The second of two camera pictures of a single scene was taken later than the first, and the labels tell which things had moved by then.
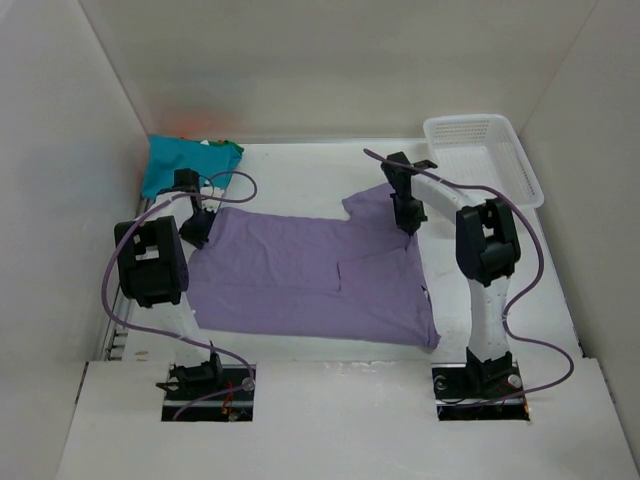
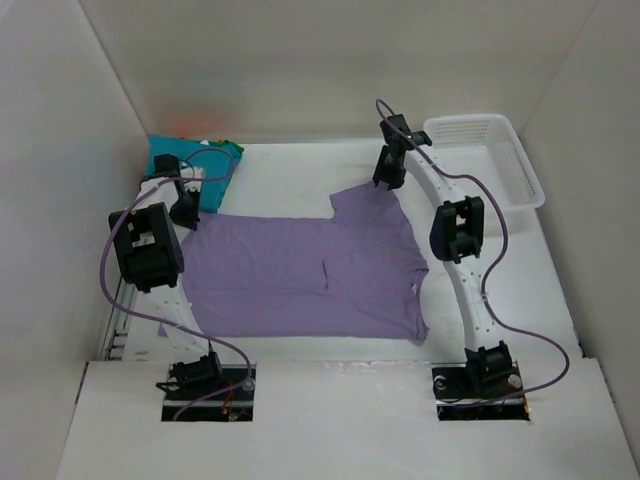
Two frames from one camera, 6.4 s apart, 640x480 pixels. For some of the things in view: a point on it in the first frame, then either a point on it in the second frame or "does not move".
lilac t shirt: [341, 274] does not move
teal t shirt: [167, 154] does not move
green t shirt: [226, 143] does not move
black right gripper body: [409, 211] -> [389, 172]
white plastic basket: [482, 150] does not move
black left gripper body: [197, 228] -> [186, 211]
